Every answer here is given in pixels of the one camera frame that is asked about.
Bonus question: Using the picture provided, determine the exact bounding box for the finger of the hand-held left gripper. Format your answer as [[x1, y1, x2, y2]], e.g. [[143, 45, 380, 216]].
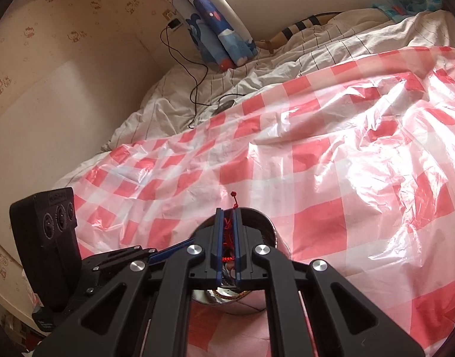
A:
[[92, 259, 134, 273], [82, 238, 196, 266]]

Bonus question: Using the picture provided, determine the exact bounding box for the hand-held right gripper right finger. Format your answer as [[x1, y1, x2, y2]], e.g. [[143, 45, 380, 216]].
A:
[[233, 207, 425, 357]]

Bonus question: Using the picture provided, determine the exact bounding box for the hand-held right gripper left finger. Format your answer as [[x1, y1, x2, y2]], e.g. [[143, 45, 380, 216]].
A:
[[32, 208, 224, 357]]

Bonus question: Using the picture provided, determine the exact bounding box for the round metal tin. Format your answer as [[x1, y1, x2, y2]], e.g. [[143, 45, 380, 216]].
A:
[[192, 208, 290, 316]]

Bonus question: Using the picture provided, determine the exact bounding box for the red string bracelet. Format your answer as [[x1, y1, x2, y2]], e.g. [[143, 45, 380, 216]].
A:
[[220, 191, 240, 264]]

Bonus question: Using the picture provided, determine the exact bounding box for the red white checkered plastic sheet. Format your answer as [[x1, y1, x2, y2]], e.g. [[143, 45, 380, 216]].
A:
[[53, 46, 455, 357]]

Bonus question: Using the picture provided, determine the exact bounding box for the dark small device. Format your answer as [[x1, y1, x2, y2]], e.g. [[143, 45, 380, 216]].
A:
[[212, 98, 237, 114]]

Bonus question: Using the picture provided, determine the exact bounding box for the white striped duvet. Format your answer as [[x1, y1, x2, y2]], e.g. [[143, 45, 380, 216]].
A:
[[51, 7, 455, 190]]

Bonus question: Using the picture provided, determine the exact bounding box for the black striped pillow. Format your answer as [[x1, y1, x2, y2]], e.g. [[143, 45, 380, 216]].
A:
[[266, 11, 343, 51]]

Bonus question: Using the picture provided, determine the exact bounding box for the black charging cable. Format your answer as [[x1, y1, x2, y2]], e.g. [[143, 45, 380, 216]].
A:
[[160, 26, 243, 129]]

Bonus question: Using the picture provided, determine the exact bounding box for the white wall socket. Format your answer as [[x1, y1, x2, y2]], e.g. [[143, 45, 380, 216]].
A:
[[163, 7, 183, 26]]

